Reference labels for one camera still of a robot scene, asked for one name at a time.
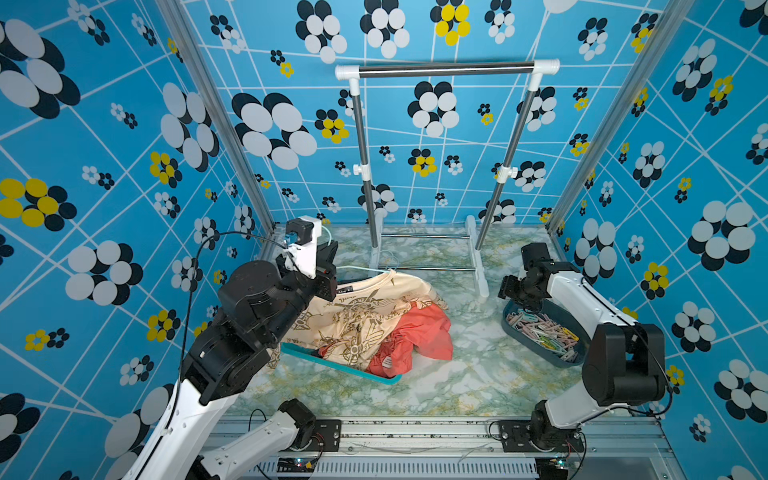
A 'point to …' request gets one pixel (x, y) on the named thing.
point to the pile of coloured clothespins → (542, 330)
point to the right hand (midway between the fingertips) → (512, 296)
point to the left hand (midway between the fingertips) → (338, 240)
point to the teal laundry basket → (317, 358)
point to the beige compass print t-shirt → (347, 327)
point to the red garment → (423, 325)
